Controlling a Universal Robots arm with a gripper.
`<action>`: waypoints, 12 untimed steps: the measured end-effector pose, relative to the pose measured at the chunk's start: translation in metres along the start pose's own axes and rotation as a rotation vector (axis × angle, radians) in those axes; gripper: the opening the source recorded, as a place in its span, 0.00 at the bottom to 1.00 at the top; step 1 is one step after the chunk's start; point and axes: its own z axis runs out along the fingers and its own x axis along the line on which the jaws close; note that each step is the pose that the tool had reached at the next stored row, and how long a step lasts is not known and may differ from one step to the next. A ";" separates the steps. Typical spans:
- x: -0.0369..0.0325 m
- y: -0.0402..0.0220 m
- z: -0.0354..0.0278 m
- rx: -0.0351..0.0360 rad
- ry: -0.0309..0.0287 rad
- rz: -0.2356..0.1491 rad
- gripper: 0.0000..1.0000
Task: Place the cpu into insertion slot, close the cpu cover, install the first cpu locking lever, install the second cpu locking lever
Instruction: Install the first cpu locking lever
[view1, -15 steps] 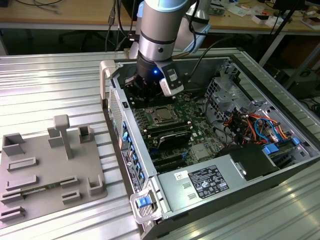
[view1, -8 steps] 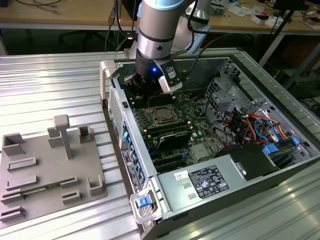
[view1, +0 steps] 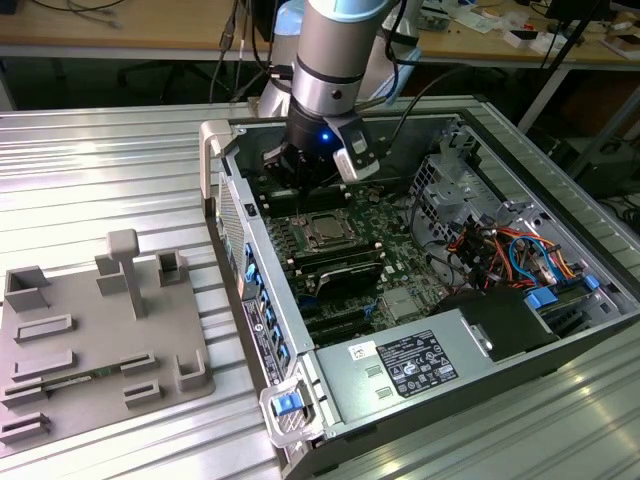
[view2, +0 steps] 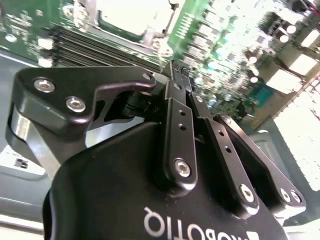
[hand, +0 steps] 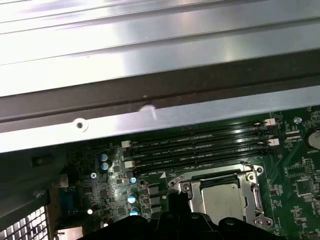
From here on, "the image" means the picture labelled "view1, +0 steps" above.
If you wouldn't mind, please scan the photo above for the silver CPU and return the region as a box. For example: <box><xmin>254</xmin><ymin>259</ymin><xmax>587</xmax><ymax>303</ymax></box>
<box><xmin>312</xmin><ymin>215</ymin><xmax>347</xmax><ymax>242</ymax></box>

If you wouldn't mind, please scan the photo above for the metal socket cover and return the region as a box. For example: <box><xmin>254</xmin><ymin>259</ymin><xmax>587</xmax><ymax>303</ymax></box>
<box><xmin>298</xmin><ymin>210</ymin><xmax>354</xmax><ymax>254</ymax></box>

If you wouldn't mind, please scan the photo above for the black expansion slot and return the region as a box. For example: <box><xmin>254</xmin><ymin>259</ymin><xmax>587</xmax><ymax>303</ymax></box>
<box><xmin>303</xmin><ymin>304</ymin><xmax>370</xmax><ymax>327</ymax></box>

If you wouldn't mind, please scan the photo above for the grey open PC case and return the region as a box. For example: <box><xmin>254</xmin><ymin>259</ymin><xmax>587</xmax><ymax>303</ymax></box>
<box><xmin>198</xmin><ymin>107</ymin><xmax>640</xmax><ymax>480</ymax></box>

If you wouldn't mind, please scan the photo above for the black graphics card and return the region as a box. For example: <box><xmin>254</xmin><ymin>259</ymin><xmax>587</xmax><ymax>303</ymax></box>
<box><xmin>313</xmin><ymin>262</ymin><xmax>385</xmax><ymax>302</ymax></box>

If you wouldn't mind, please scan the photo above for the metal drive cage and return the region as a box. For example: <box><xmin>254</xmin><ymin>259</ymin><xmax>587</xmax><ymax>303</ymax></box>
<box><xmin>405</xmin><ymin>152</ymin><xmax>506</xmax><ymax>251</ymax></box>

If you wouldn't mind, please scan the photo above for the green motherboard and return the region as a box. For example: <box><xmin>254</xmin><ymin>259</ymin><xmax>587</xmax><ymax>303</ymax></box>
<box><xmin>262</xmin><ymin>182</ymin><xmax>454</xmax><ymax>349</ymax></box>

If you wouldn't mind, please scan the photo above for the silver chipset heatsink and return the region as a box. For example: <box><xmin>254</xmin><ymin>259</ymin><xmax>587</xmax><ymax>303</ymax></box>
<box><xmin>383</xmin><ymin>288</ymin><xmax>420</xmax><ymax>322</ymax></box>

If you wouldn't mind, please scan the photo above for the wooden desk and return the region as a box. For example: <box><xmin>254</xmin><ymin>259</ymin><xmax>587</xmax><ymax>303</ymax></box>
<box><xmin>0</xmin><ymin>0</ymin><xmax>640</xmax><ymax>71</ymax></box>

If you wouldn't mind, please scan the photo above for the small white box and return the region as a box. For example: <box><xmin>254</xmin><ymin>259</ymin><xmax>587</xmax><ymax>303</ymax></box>
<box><xmin>503</xmin><ymin>28</ymin><xmax>551</xmax><ymax>52</ymax></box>

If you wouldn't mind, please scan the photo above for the grey power supply unit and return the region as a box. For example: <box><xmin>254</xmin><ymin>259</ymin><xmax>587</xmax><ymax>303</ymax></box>
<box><xmin>313</xmin><ymin>305</ymin><xmax>499</xmax><ymax>429</ymax></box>

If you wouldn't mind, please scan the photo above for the black plastic shroud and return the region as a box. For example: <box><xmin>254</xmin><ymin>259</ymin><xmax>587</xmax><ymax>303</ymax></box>
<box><xmin>432</xmin><ymin>287</ymin><xmax>561</xmax><ymax>364</ymax></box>

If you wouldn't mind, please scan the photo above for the blue case latch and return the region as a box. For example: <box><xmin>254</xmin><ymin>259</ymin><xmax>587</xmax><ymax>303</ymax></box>
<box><xmin>272</xmin><ymin>393</ymin><xmax>302</xmax><ymax>417</ymax></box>

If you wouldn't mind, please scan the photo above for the grey parts rack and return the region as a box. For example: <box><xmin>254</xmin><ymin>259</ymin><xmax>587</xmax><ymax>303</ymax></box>
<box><xmin>0</xmin><ymin>228</ymin><xmax>217</xmax><ymax>454</ymax></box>

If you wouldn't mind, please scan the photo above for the green RAM stick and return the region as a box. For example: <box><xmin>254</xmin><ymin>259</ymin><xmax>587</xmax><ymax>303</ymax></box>
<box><xmin>42</xmin><ymin>365</ymin><xmax>124</xmax><ymax>395</ymax></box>

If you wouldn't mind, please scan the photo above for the small silver wrist camera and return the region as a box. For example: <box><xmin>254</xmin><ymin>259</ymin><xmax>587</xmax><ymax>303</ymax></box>
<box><xmin>261</xmin><ymin>147</ymin><xmax>285</xmax><ymax>174</ymax></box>

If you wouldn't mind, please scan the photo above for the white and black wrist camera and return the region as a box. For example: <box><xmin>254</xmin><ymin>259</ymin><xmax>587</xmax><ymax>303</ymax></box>
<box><xmin>331</xmin><ymin>118</ymin><xmax>382</xmax><ymax>184</ymax></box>

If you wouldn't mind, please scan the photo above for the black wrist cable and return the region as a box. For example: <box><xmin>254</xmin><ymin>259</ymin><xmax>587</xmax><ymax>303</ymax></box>
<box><xmin>387</xmin><ymin>65</ymin><xmax>481</xmax><ymax>149</ymax></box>

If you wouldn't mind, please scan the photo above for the grey case handle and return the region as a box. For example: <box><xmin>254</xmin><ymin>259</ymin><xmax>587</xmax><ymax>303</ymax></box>
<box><xmin>259</xmin><ymin>378</ymin><xmax>325</xmax><ymax>447</ymax></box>
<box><xmin>198</xmin><ymin>121</ymin><xmax>237</xmax><ymax>201</ymax></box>

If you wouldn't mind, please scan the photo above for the blue wire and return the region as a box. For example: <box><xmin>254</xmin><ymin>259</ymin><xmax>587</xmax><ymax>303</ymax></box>
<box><xmin>508</xmin><ymin>234</ymin><xmax>557</xmax><ymax>287</ymax></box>

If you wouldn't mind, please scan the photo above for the orange wire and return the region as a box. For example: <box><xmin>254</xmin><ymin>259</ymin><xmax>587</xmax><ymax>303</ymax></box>
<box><xmin>492</xmin><ymin>227</ymin><xmax>579</xmax><ymax>277</ymax></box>

